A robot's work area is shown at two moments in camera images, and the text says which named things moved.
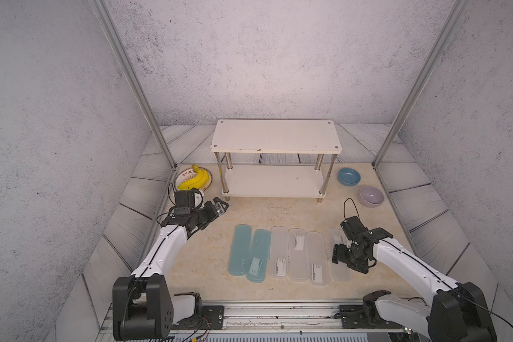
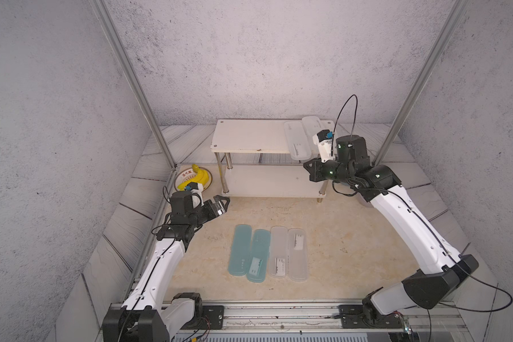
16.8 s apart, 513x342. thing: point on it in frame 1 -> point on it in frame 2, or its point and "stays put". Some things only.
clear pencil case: (318, 260) -> (297, 140)
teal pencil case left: (240, 249) stays put
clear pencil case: (339, 271) -> (312, 125)
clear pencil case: (298, 255) stays put
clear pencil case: (278, 252) stays put
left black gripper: (212, 214) stays put
